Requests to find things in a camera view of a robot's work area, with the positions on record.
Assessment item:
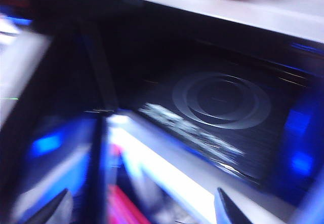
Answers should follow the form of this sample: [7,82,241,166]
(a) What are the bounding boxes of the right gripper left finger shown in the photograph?
[26,188,74,224]

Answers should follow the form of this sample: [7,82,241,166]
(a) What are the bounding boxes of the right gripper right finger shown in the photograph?
[215,187,257,224]

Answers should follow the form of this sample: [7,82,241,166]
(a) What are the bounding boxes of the white table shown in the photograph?
[108,114,292,224]

